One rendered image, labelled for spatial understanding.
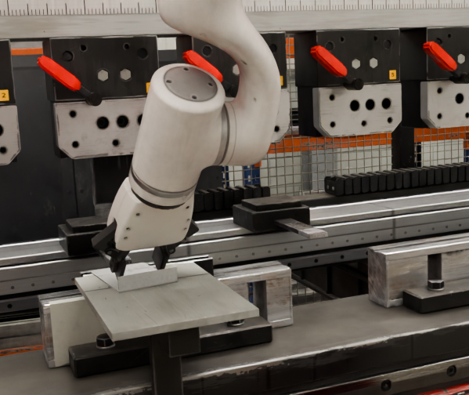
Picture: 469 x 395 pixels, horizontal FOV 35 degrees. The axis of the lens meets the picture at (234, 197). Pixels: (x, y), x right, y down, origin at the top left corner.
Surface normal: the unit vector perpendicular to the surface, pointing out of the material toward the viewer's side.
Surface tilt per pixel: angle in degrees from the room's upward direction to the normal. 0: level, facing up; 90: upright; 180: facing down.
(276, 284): 90
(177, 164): 128
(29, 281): 90
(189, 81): 40
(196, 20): 123
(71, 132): 90
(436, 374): 90
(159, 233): 133
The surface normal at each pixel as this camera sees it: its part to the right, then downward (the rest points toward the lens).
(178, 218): 0.50, 0.71
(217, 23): 0.27, 0.56
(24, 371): -0.05, -0.99
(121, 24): 0.36, 0.14
